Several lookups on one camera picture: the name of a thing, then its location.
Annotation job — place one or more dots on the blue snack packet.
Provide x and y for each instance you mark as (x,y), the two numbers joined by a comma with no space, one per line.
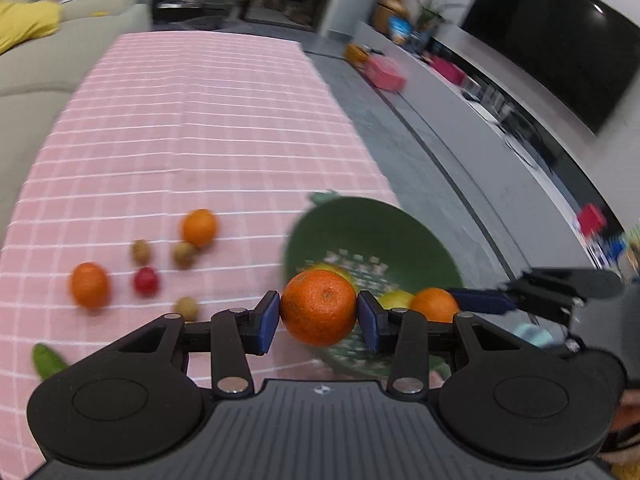
(401,29)

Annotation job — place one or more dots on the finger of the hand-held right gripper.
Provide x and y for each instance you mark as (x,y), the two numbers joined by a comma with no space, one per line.
(480,300)

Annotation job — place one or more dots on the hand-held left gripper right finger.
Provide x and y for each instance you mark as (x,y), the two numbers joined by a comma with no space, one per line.
(363,321)

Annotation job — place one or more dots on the pink checked tablecloth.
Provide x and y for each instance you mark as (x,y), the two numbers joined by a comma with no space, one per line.
(200,125)

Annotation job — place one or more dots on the red cherry tomato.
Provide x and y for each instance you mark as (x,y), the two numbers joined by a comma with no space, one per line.
(146,281)

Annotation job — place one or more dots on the large orange tangerine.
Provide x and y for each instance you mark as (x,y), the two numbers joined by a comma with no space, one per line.
(319,307)

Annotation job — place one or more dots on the green colander bowl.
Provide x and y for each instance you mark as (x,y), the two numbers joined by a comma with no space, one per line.
(372,230)

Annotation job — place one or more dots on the beige sofa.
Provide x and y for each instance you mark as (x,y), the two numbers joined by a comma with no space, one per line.
(45,110)

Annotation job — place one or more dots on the green potted plant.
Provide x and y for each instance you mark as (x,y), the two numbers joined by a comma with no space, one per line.
(432,15)

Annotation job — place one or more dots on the red box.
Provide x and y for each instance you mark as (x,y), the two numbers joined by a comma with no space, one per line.
(591,219)

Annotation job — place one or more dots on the yellow cushion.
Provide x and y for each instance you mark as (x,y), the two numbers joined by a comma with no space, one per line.
(25,22)

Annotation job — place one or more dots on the black television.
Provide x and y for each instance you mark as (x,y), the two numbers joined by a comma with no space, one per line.
(560,30)

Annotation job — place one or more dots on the long grey media cabinet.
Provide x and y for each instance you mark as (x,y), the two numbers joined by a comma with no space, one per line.
(450,110)

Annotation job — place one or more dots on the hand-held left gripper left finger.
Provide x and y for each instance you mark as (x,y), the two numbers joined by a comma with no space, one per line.
(270,321)

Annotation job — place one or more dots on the orange container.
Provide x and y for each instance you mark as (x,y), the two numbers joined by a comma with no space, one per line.
(356,54)

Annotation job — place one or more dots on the green leaf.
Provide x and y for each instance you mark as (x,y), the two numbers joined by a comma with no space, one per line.
(47,362)

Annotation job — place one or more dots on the yellow lemon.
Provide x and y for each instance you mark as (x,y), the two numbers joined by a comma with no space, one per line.
(330,269)
(395,300)

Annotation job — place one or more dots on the pink box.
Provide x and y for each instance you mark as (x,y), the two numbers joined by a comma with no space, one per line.
(386,73)

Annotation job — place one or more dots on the golden vase with dried stems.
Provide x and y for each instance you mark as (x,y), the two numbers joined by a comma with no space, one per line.
(392,2)

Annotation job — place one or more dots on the brown kiwi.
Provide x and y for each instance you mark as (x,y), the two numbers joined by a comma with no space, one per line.
(141,252)
(184,255)
(186,308)

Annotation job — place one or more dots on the magenta box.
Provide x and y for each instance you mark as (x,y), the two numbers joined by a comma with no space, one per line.
(447,70)

